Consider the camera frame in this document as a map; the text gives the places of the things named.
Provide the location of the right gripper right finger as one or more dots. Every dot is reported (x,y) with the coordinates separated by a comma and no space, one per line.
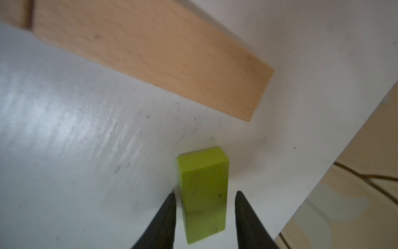
(251,233)

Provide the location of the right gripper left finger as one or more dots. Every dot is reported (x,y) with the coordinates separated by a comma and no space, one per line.
(160,233)

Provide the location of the wooden block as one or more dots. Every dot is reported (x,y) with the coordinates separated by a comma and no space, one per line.
(17,13)
(161,43)

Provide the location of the light green block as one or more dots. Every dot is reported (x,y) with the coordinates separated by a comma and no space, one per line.
(203,184)

